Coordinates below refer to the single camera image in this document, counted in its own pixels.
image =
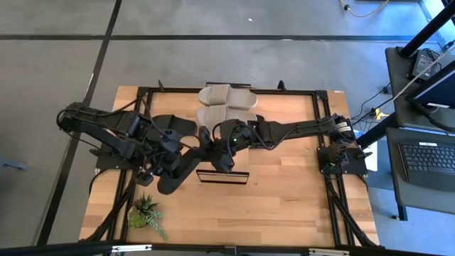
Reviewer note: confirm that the wooden shelf with black frame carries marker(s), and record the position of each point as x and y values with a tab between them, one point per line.
241	160

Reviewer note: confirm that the black rig beam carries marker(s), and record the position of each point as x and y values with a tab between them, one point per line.
53	249

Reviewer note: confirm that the black rubber slide sandal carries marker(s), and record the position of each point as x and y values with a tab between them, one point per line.
174	181
185	126

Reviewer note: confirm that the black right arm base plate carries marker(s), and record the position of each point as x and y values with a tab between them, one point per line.
355	160

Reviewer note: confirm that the beige rubber slide sandal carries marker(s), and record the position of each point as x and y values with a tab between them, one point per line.
217	115
227	96

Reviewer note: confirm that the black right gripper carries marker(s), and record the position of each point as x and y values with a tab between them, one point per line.
231	135

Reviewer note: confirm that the grey floor object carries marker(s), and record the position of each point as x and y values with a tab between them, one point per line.
12	164

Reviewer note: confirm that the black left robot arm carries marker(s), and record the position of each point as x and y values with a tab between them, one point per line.
106	122

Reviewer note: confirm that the black laptop keyboard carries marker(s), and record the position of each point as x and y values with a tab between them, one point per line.
426	160

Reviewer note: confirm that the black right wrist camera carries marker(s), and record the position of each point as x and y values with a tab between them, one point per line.
224	161

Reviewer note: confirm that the white paper sheet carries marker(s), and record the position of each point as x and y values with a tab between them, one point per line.
371	163

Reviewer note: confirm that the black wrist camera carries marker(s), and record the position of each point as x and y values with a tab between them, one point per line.
224	161
144	178

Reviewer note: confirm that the grey side desk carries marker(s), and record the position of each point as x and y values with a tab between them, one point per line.
401	199

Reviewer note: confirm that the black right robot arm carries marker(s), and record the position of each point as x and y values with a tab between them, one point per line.
302	128

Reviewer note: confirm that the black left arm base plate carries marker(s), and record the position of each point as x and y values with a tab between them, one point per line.
106	160

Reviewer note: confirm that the yellow clamp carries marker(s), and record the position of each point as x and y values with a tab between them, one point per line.
380	114

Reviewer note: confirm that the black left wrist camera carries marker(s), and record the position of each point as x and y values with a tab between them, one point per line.
144	178

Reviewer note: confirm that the small green potted plant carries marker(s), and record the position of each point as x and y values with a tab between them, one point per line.
144	213

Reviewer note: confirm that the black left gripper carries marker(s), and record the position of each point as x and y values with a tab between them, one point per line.
167	163

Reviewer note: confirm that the black power adapter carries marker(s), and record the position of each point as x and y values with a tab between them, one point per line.
423	64

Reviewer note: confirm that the black aluminium table frame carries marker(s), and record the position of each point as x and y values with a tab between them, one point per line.
302	91

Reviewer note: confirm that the dark computer monitor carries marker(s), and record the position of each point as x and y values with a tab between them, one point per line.
437	89

